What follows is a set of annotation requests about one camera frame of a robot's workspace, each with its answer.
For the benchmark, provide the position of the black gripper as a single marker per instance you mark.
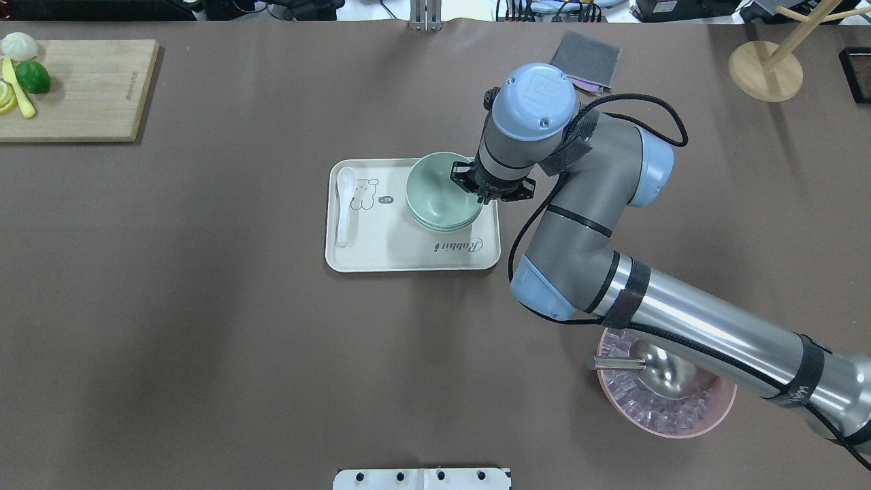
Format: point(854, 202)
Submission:
point(487, 189)

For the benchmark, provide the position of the green bowl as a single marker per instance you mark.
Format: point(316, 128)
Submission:
point(421, 217)
point(450, 228)
point(430, 191)

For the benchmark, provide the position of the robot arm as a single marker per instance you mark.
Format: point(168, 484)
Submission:
point(613, 153)

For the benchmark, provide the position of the green bowl on tray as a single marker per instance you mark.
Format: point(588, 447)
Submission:
point(450, 228)

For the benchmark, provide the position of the cream rabbit tray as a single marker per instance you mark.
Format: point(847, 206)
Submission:
point(384, 237)

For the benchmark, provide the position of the white ceramic spoon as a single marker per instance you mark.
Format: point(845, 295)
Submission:
point(346, 183)

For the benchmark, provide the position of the grey folded cloth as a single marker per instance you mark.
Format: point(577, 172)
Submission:
point(588, 60)

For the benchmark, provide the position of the metal scoop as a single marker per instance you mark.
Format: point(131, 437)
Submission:
point(664, 373)

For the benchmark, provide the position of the pink bowl with ice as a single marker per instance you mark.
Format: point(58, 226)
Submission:
point(669, 418)

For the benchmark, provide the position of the wooden mug tree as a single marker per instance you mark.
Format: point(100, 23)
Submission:
point(770, 72)

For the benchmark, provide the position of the wooden cutting board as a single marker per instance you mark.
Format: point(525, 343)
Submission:
point(99, 90)

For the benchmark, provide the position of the black tray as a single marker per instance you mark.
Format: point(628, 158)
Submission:
point(855, 62)

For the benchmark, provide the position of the yellow plastic knife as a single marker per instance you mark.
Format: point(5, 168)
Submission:
point(24, 103)

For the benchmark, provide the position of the green lime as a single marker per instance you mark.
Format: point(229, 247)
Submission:
point(33, 77)

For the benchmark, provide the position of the lemon slice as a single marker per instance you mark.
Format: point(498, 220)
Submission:
point(8, 98)

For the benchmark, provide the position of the white garlic bulb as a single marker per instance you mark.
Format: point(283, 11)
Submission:
point(19, 46)

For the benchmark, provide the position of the aluminium frame post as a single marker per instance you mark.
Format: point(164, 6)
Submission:
point(425, 15)

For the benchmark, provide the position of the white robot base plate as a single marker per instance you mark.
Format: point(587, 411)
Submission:
point(423, 478)

